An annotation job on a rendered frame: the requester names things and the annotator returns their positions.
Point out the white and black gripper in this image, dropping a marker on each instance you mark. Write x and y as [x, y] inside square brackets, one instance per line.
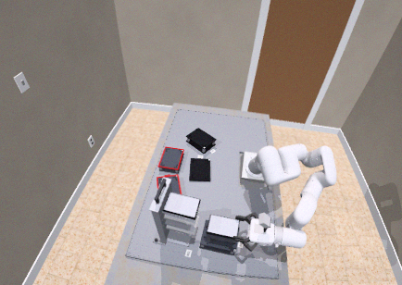
[256, 233]

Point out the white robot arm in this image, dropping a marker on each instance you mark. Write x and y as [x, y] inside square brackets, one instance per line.
[268, 161]

